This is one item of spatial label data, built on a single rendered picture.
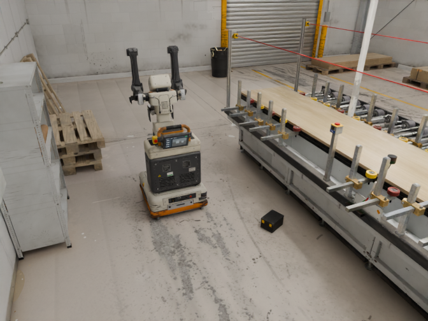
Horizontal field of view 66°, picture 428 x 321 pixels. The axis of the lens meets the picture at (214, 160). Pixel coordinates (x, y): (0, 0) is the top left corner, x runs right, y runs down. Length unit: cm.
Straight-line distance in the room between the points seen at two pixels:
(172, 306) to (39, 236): 138
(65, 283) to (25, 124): 133
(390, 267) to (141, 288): 204
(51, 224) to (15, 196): 40
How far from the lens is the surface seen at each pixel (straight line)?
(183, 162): 338
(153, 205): 346
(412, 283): 309
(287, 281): 303
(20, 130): 292
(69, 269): 330
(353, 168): 275
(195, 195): 353
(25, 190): 315
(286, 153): 342
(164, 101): 346
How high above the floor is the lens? 221
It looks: 28 degrees down
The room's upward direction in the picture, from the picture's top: straight up
